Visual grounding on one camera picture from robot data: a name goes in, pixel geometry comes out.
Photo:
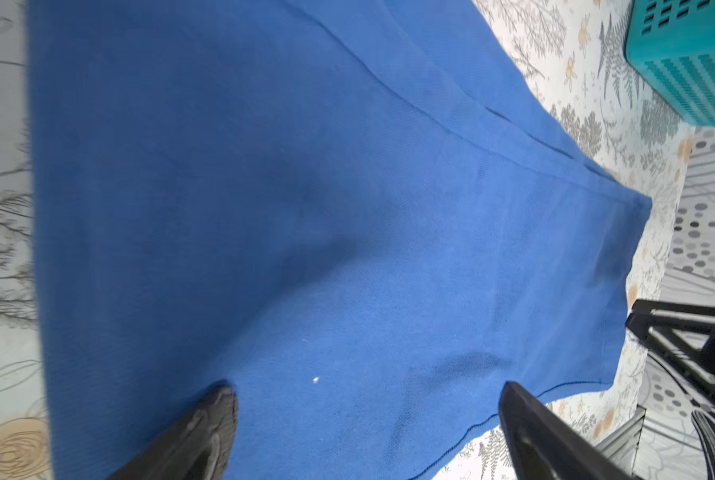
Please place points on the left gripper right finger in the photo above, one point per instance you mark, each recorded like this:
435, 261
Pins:
542, 446

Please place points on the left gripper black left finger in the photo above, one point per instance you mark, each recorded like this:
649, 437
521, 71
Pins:
197, 447

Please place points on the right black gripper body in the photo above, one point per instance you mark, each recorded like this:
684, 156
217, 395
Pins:
682, 336

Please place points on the blue long pants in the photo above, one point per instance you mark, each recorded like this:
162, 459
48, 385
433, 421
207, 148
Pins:
355, 212

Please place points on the teal plastic basket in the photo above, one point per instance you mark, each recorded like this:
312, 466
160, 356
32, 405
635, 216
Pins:
671, 45

